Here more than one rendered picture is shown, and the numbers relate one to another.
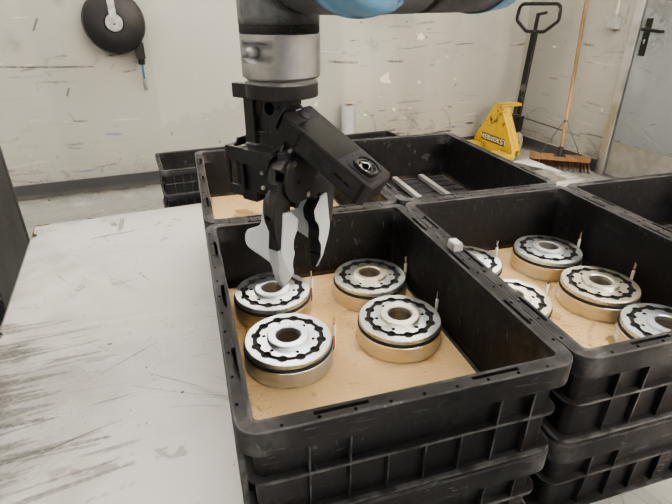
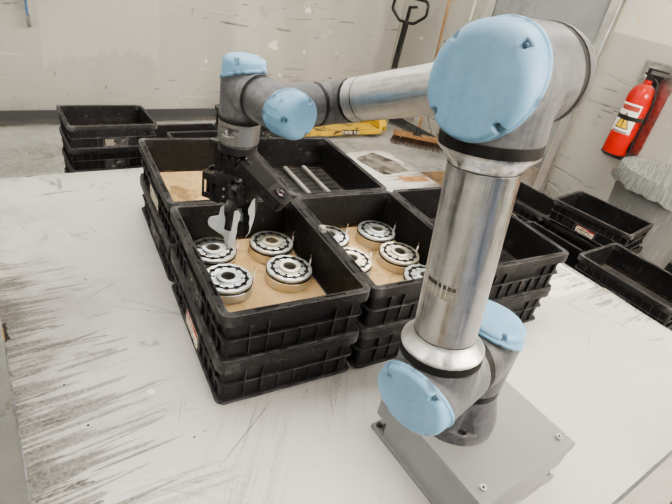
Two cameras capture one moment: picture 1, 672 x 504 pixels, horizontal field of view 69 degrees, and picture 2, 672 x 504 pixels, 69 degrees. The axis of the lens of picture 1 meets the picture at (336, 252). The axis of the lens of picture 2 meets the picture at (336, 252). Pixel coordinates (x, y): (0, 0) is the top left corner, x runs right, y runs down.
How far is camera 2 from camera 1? 0.47 m
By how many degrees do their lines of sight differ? 16
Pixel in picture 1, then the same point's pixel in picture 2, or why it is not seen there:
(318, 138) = (257, 176)
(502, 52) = (378, 34)
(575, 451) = (371, 334)
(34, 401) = (44, 315)
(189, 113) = (74, 55)
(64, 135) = not seen: outside the picture
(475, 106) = not seen: hidden behind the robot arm
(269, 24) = (238, 122)
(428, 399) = (305, 305)
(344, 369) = (258, 295)
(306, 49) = (254, 133)
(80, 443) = (88, 339)
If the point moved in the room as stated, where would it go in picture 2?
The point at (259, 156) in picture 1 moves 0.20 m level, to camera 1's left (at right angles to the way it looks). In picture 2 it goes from (223, 181) to (106, 172)
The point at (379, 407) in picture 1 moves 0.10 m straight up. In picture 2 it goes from (283, 307) to (291, 260)
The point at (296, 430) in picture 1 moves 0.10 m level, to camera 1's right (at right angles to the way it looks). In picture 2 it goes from (247, 316) to (305, 316)
